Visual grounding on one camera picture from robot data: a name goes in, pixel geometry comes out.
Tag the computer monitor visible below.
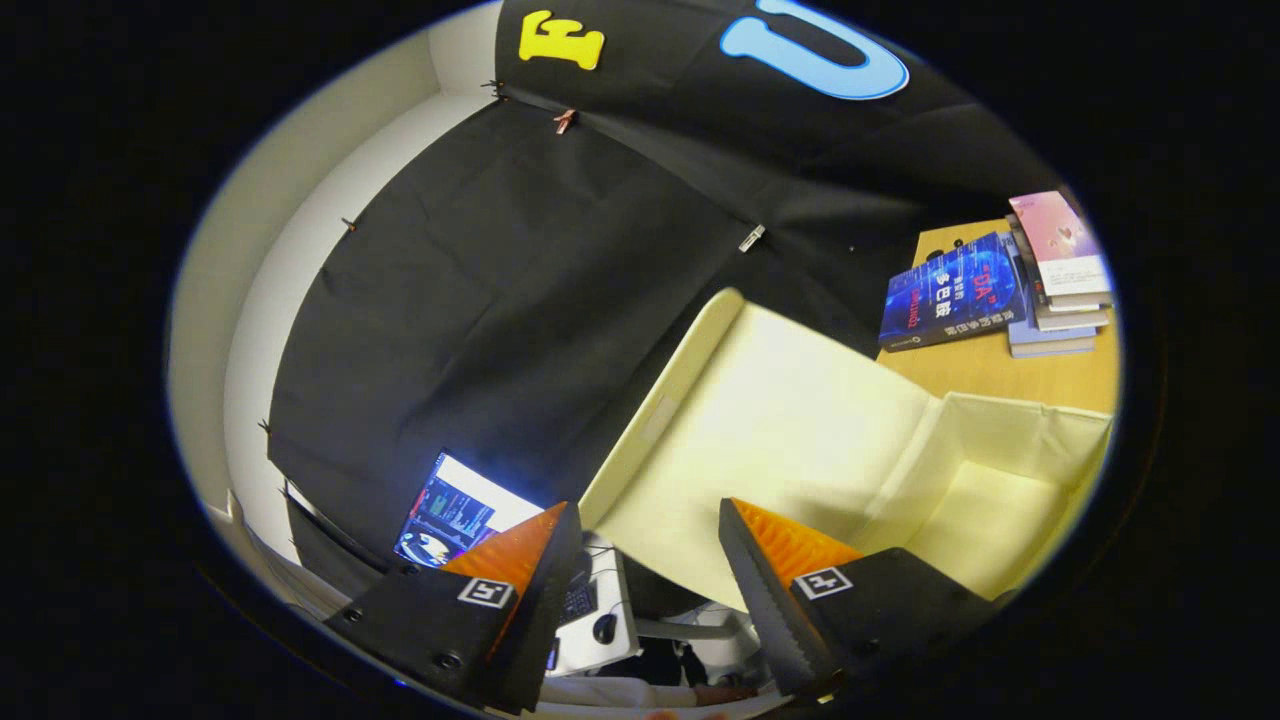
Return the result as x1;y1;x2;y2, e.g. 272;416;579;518
393;450;546;569

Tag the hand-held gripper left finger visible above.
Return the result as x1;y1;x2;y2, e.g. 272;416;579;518
322;500;584;713

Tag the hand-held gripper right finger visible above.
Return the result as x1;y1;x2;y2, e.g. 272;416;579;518
718;497;1016;701

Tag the pink book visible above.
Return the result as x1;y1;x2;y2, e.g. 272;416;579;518
1008;190;1114;301

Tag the dark blue book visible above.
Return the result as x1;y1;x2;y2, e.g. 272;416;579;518
878;232;1028;353

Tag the black keyboard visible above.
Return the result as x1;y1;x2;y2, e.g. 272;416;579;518
560;580;601;626

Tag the grey book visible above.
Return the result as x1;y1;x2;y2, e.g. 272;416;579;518
1035;298;1113;333

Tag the cream fabric storage box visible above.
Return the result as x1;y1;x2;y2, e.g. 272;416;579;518
578;288;1116;613

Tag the white office desk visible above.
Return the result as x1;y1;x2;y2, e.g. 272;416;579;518
545;535;641;677

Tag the pale blue book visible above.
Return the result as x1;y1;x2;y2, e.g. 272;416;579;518
1005;300;1099;359

